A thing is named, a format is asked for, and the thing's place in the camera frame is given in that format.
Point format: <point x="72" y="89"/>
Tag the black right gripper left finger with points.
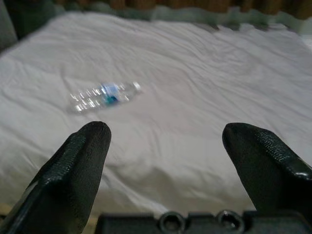
<point x="65" y="175"/>

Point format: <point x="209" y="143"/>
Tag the brown red pleated curtain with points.
<point x="195" y="3"/>

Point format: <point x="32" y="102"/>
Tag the clear plastic water bottle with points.
<point x="109" y="93"/>

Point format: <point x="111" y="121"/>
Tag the light grey crumpled duvet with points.
<point x="195" y="85"/>

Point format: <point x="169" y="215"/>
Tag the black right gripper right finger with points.
<point x="268" y="170"/>

